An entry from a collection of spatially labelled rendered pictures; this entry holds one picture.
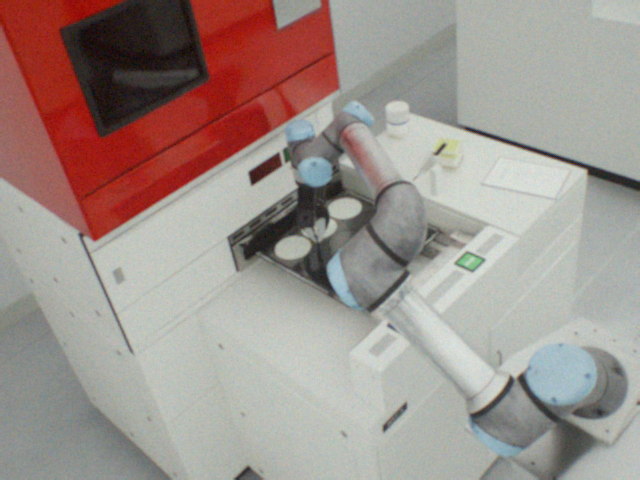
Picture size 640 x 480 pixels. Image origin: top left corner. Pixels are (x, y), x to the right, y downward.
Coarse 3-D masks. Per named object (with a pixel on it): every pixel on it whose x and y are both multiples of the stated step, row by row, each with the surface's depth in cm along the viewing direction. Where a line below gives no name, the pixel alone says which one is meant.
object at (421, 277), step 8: (448, 248) 192; (456, 248) 192; (440, 256) 190; (448, 256) 189; (432, 264) 188; (440, 264) 187; (424, 272) 186; (432, 272) 185; (416, 280) 184; (424, 280) 184; (376, 320) 176
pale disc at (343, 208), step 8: (344, 200) 212; (352, 200) 211; (328, 208) 210; (336, 208) 209; (344, 208) 209; (352, 208) 208; (360, 208) 208; (336, 216) 206; (344, 216) 206; (352, 216) 205
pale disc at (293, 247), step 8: (288, 240) 201; (296, 240) 200; (304, 240) 200; (280, 248) 198; (288, 248) 198; (296, 248) 198; (304, 248) 197; (280, 256) 196; (288, 256) 195; (296, 256) 195
